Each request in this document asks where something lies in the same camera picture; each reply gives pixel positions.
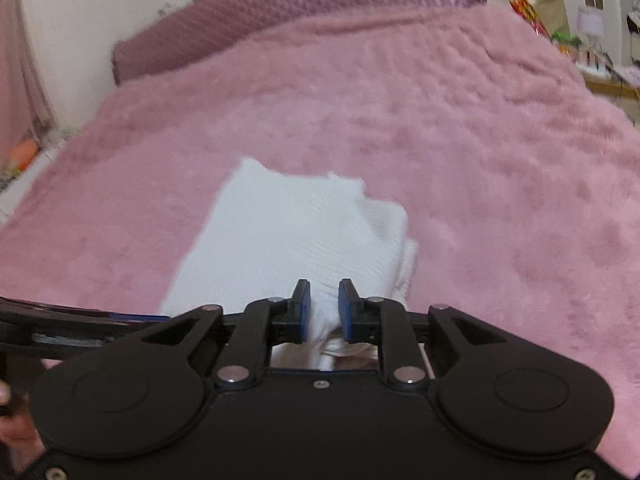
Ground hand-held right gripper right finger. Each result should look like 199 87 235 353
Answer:
338 279 507 387

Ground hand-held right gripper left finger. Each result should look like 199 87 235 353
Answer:
142 279 312 391

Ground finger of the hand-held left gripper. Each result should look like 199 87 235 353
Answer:
0 297 173 361

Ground small white knit garment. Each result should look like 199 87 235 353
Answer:
160 157 421 371

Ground person's left hand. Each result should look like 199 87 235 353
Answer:
0 380 43 468

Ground orange plush toy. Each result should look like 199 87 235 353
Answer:
12 139 41 171

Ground pink fluffy blanket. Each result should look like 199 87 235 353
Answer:
0 2 640 466

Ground pink curtain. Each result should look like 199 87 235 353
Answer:
0 0 56 161

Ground colourful snack packet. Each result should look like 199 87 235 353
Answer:
510 0 551 36

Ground wooden bedside table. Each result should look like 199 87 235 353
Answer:
580 67 640 101

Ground white table lamp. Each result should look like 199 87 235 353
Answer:
575 5 608 41

